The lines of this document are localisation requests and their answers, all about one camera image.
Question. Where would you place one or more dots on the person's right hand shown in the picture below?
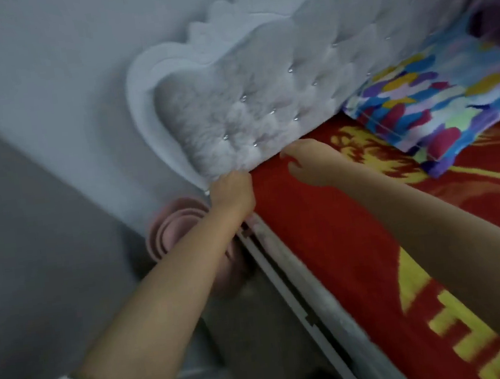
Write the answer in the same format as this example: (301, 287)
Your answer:
(319, 165)

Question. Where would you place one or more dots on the person's left hand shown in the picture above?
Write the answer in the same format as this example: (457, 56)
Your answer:
(232, 195)

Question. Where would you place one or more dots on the red gold floral blanket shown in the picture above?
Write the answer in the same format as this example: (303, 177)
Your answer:
(328, 241)

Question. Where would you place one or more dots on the white tufted bed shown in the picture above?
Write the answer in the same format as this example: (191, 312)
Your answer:
(265, 82)

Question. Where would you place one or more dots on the colourful patterned pillow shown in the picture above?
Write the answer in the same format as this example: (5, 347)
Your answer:
(438, 102)

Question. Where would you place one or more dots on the person's right forearm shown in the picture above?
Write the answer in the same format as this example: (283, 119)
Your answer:
(464, 252)

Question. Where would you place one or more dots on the person's left forearm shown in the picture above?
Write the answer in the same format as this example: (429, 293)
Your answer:
(165, 313)

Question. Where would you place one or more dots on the pink plastic basin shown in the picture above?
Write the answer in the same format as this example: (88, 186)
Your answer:
(225, 284)
(177, 224)

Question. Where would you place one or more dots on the floral mattress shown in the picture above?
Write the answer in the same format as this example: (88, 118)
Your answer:
(332, 317)

